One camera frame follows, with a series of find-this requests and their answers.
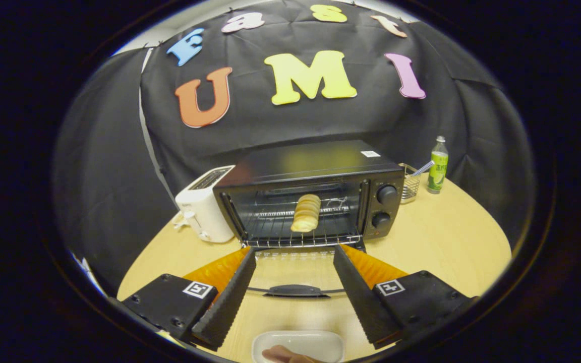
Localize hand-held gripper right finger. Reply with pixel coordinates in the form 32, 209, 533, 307
333, 245, 479, 349

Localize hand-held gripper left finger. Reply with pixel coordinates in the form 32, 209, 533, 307
122, 247, 257, 351

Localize golden bread roll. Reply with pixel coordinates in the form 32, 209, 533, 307
290, 194, 321, 233

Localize black toaster oven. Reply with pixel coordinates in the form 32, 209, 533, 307
213, 140, 405, 298

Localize white pop-up toaster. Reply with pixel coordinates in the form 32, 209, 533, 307
175, 165, 236, 243

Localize white square plate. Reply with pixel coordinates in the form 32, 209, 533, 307
252, 330, 345, 363

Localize green drink bottle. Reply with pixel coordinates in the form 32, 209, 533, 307
427, 136, 449, 195

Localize wire mesh holder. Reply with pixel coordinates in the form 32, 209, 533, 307
399, 163, 421, 204

